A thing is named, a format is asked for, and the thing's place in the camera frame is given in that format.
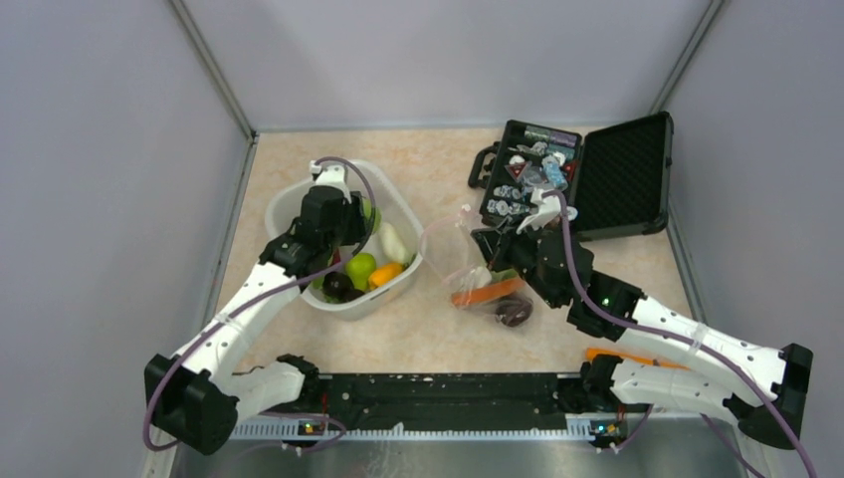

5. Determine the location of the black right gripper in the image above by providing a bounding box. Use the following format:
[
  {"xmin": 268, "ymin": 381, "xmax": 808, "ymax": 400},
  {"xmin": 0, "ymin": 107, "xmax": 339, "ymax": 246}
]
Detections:
[{"xmin": 472, "ymin": 211, "xmax": 564, "ymax": 309}]

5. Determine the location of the dark purple round fruit toy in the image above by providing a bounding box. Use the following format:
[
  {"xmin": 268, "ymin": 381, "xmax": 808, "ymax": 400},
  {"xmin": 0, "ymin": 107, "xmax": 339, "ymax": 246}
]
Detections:
[{"xmin": 495, "ymin": 293, "xmax": 533, "ymax": 328}]

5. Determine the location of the white plastic basket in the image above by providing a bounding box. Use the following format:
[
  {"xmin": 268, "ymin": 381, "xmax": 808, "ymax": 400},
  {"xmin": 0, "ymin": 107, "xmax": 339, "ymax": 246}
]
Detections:
[{"xmin": 264, "ymin": 159, "xmax": 423, "ymax": 321}]

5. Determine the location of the clear zip top bag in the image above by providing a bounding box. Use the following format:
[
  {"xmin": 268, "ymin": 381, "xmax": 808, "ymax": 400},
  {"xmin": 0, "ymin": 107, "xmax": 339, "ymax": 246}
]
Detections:
[{"xmin": 419, "ymin": 204, "xmax": 533, "ymax": 328}]

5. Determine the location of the orange carrot toy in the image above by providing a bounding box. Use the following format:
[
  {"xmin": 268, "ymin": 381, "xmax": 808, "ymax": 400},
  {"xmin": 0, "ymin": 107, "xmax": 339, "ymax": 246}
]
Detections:
[{"xmin": 450, "ymin": 277, "xmax": 525, "ymax": 308}]

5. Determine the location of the green cabbage toy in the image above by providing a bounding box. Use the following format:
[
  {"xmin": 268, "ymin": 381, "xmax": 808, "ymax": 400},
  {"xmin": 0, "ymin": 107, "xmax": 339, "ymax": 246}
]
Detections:
[{"xmin": 361, "ymin": 197, "xmax": 382, "ymax": 236}]

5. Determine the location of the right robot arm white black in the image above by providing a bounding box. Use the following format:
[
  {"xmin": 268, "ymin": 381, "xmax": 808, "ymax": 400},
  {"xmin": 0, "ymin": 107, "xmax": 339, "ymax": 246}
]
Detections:
[{"xmin": 470, "ymin": 226, "xmax": 813, "ymax": 450}]

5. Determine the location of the orange object behind right arm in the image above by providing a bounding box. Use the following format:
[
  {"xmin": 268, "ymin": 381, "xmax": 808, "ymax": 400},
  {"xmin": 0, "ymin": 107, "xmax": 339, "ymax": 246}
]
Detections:
[{"xmin": 584, "ymin": 348, "xmax": 688, "ymax": 370}]

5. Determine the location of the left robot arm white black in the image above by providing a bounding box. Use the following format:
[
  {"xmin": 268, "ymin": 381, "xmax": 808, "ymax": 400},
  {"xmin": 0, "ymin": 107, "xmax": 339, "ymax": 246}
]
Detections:
[{"xmin": 142, "ymin": 185, "xmax": 375, "ymax": 455}]

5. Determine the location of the green pear toy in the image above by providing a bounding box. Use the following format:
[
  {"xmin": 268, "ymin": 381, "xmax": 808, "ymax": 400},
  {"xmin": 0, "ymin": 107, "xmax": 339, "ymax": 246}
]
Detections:
[{"xmin": 344, "ymin": 252, "xmax": 377, "ymax": 292}]

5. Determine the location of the white radish toy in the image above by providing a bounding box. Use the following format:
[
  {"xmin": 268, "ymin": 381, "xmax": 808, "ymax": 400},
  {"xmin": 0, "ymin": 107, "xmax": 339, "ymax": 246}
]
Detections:
[{"xmin": 377, "ymin": 222, "xmax": 413, "ymax": 265}]

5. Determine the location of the small orange fruit toy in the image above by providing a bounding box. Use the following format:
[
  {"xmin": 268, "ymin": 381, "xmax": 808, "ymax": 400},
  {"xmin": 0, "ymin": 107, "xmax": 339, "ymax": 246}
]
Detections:
[{"xmin": 367, "ymin": 262, "xmax": 404, "ymax": 290}]

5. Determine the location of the black poker chip case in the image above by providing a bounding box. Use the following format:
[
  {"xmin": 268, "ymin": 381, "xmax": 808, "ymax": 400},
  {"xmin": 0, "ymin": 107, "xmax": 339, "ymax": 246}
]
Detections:
[{"xmin": 468, "ymin": 112, "xmax": 674, "ymax": 241}]

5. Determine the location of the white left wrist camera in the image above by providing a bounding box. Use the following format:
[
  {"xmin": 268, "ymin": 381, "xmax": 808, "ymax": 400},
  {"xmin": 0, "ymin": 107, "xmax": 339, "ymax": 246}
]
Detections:
[{"xmin": 309, "ymin": 160, "xmax": 351, "ymax": 202}]

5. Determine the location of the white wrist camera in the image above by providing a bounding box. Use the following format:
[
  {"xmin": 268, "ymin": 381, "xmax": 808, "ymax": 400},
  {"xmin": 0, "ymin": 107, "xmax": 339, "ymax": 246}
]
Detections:
[
  {"xmin": 309, "ymin": 160, "xmax": 351, "ymax": 202},
  {"xmin": 517, "ymin": 188, "xmax": 578, "ymax": 234}
]

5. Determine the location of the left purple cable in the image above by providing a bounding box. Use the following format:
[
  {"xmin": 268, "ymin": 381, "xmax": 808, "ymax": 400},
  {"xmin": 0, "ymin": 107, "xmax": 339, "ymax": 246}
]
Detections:
[{"xmin": 142, "ymin": 155, "xmax": 378, "ymax": 454}]

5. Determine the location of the purple cable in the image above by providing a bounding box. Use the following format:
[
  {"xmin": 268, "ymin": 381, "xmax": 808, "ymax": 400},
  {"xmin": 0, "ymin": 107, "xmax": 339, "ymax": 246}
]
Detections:
[
  {"xmin": 142, "ymin": 155, "xmax": 378, "ymax": 454},
  {"xmin": 540, "ymin": 189, "xmax": 819, "ymax": 478}
]

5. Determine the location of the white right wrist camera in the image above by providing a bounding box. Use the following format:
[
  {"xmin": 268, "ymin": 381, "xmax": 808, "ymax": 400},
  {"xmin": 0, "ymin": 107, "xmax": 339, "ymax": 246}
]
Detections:
[{"xmin": 517, "ymin": 188, "xmax": 578, "ymax": 234}]

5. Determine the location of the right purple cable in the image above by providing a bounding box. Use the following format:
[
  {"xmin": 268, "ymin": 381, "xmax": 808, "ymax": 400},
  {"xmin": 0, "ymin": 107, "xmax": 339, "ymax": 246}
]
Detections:
[{"xmin": 540, "ymin": 189, "xmax": 819, "ymax": 478}]

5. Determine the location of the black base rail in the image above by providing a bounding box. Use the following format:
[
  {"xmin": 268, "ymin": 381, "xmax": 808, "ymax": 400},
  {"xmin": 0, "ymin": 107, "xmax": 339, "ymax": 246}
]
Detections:
[{"xmin": 257, "ymin": 356, "xmax": 651, "ymax": 433}]

